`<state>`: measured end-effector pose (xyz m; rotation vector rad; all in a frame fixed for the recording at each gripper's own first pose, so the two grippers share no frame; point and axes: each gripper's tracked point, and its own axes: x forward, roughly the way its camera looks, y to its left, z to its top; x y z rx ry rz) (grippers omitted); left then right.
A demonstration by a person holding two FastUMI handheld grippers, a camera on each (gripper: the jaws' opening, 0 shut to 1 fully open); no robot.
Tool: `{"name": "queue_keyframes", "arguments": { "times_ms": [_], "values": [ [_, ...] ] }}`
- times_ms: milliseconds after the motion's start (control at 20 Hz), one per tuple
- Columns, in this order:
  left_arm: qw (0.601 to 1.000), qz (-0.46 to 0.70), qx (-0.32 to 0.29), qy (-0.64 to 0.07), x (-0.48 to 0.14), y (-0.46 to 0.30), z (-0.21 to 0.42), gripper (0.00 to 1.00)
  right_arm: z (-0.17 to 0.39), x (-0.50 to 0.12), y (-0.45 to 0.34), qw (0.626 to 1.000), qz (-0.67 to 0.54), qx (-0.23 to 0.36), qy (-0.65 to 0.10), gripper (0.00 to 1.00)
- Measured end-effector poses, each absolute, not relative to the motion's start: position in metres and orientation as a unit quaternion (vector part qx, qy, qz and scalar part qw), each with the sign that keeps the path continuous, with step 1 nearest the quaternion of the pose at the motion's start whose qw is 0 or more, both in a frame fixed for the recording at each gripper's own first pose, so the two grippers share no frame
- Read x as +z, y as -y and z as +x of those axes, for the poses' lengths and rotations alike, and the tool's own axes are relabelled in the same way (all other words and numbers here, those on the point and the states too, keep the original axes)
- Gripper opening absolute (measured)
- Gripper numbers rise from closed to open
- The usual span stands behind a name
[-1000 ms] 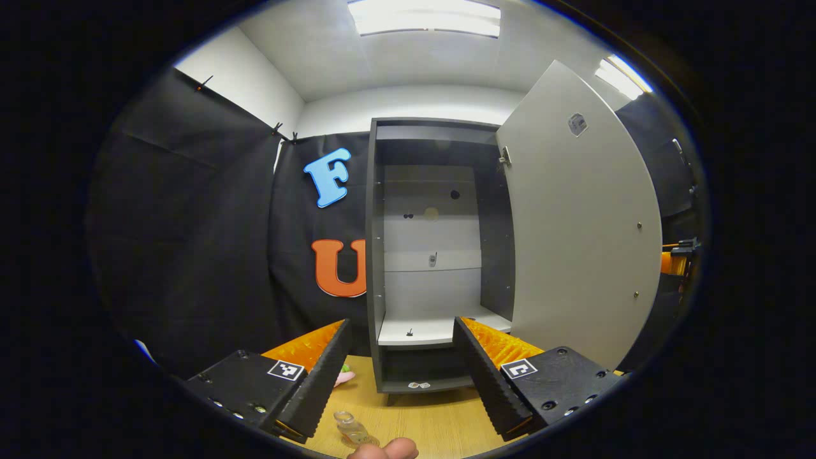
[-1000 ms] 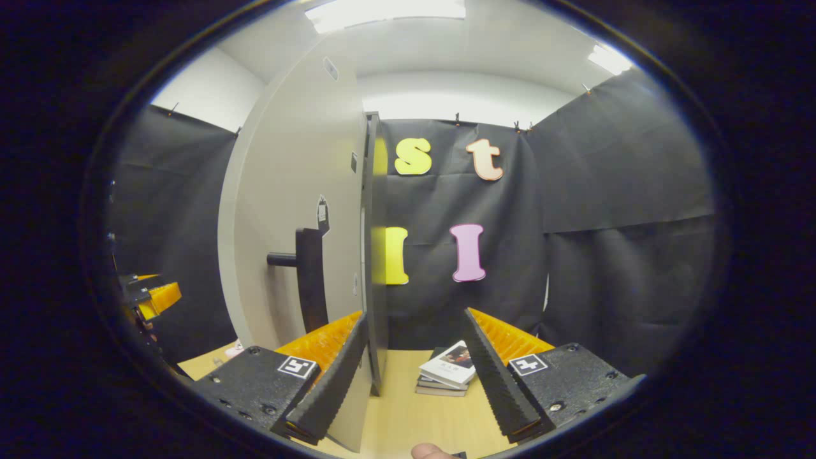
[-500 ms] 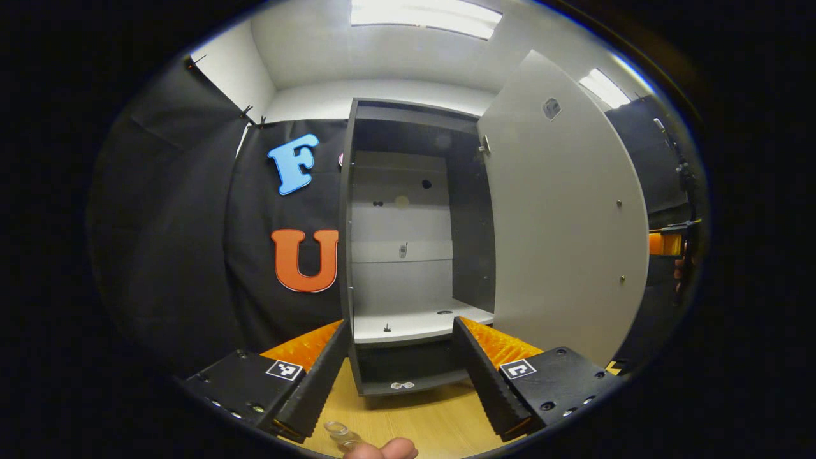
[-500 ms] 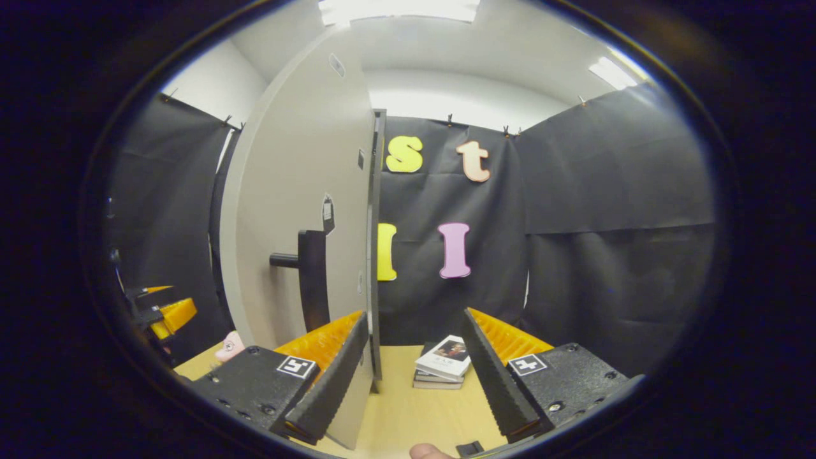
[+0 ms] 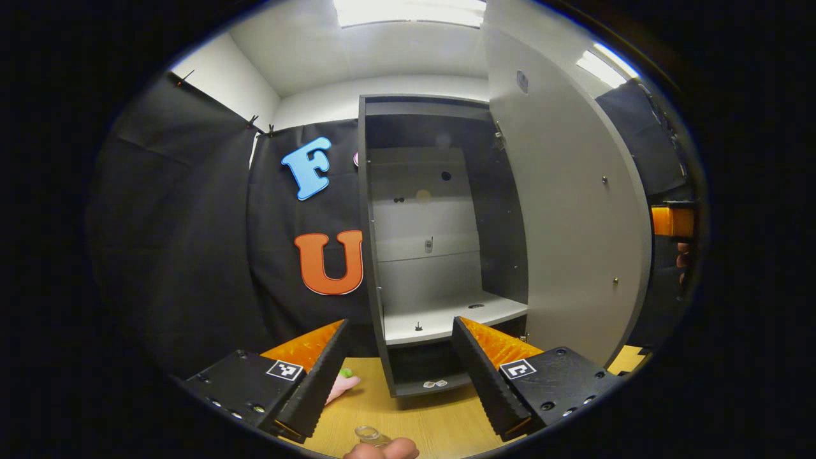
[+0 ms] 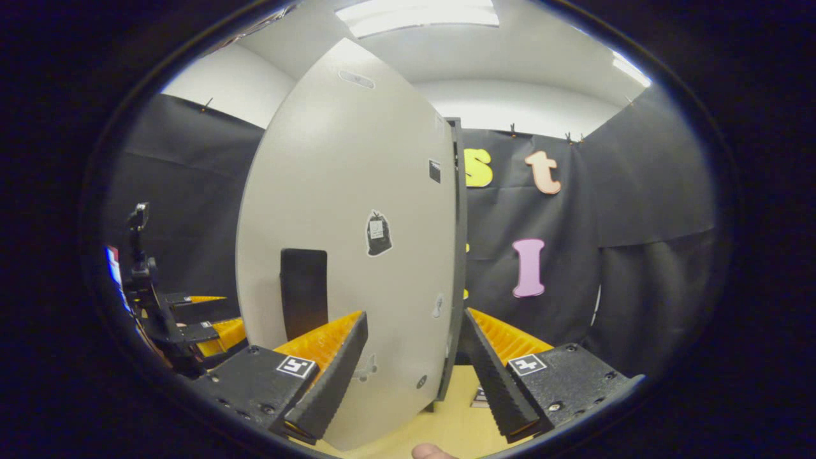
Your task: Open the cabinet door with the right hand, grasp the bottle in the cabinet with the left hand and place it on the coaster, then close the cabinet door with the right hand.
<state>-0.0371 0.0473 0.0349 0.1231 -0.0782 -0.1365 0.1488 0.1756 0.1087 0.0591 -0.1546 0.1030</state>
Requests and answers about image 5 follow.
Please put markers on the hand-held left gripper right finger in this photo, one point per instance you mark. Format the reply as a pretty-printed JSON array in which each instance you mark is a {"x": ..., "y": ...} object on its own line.
[{"x": 484, "y": 382}]

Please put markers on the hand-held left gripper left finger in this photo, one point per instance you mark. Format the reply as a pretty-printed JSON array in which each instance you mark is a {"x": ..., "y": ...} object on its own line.
[{"x": 319, "y": 382}]

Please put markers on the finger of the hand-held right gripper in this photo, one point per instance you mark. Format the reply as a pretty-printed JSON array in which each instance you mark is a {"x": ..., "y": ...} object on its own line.
[{"x": 672, "y": 222}]

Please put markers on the grey cabinet door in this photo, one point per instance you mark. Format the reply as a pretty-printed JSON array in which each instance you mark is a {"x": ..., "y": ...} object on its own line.
[{"x": 574, "y": 223}]

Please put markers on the dark grey cabinet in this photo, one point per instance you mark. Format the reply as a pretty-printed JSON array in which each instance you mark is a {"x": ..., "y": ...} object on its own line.
[{"x": 503, "y": 223}]

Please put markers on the metal door hinge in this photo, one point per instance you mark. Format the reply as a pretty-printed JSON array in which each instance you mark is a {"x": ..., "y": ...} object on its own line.
[{"x": 500, "y": 140}]

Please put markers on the pink soft toy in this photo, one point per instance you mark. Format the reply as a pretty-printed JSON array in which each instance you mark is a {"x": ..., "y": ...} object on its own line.
[{"x": 344, "y": 384}]

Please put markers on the small ceiling light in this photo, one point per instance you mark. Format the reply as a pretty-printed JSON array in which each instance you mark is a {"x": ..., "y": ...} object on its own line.
[{"x": 605, "y": 64}]

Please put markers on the black backdrop cloth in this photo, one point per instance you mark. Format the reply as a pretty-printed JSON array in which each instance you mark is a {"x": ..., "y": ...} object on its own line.
[{"x": 178, "y": 255}]

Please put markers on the long ceiling light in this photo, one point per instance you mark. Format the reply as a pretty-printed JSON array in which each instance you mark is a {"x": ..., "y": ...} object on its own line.
[{"x": 408, "y": 11}]

